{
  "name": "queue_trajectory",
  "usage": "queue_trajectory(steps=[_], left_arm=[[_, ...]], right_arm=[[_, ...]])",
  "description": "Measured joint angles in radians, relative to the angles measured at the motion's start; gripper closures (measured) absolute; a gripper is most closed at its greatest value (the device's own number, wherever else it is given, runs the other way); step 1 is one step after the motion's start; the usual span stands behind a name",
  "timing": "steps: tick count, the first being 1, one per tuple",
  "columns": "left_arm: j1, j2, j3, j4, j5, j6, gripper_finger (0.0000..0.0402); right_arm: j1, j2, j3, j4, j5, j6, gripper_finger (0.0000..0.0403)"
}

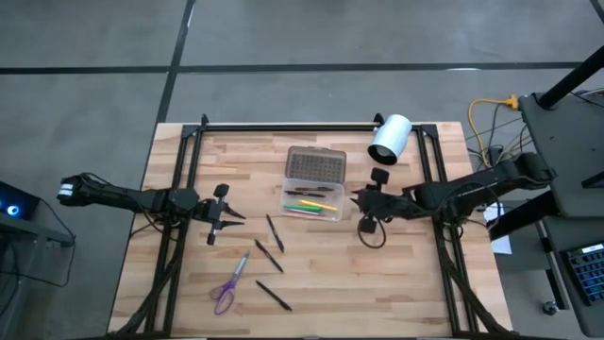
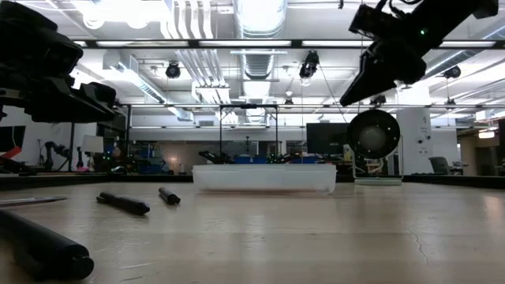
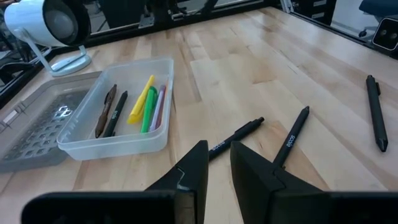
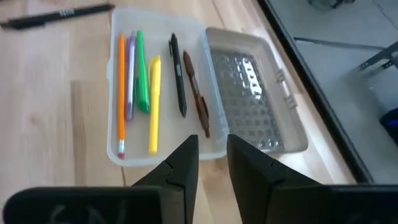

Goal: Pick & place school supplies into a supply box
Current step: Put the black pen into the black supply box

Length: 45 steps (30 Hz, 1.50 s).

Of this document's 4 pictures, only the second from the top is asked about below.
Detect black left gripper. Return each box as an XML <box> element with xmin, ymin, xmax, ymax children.
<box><xmin>0</xmin><ymin>0</ymin><xmax>118</xmax><ymax>123</ymax></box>

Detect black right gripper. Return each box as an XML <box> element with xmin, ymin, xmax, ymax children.
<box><xmin>339</xmin><ymin>37</ymin><xmax>428</xmax><ymax>107</ymax></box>

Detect black pen with white print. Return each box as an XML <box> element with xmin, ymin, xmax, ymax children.
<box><xmin>95</xmin><ymin>191</ymin><xmax>152</xmax><ymax>216</ymax></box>
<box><xmin>158</xmin><ymin>186</ymin><xmax>182</xmax><ymax>206</ymax></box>

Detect purple scissors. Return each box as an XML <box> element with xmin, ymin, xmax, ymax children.
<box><xmin>0</xmin><ymin>196</ymin><xmax>68</xmax><ymax>209</ymax></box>

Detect black pen with clip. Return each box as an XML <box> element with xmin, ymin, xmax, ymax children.
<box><xmin>0</xmin><ymin>208</ymin><xmax>95</xmax><ymax>282</ymax></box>

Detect clear plastic supply box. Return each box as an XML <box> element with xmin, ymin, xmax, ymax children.
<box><xmin>192</xmin><ymin>163</ymin><xmax>338</xmax><ymax>194</ymax></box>

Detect white lampshade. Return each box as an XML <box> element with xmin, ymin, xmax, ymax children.
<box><xmin>80</xmin><ymin>135</ymin><xmax>105</xmax><ymax>155</ymax></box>

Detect black monitor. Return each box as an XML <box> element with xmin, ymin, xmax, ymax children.
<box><xmin>306</xmin><ymin>122</ymin><xmax>351</xmax><ymax>155</ymax></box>

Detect black overhead crossbeam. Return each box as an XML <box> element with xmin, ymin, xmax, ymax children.
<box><xmin>73</xmin><ymin>39</ymin><xmax>505</xmax><ymax>50</ymax></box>

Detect red object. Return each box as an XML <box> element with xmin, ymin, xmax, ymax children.
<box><xmin>0</xmin><ymin>145</ymin><xmax>23</xmax><ymax>161</ymax></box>

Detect grey office chair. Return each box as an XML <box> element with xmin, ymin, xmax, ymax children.
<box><xmin>428</xmin><ymin>156</ymin><xmax>451</xmax><ymax>176</ymax></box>

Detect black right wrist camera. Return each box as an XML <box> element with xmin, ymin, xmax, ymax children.
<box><xmin>348</xmin><ymin>2</ymin><xmax>398</xmax><ymax>40</ymax></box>

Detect black aluminium table frame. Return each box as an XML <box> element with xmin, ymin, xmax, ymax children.
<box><xmin>0</xmin><ymin>172</ymin><xmax>505</xmax><ymax>191</ymax></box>

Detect silver ventilation duct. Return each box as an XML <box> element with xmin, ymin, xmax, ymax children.
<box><xmin>232</xmin><ymin>0</ymin><xmax>289</xmax><ymax>80</ymax></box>

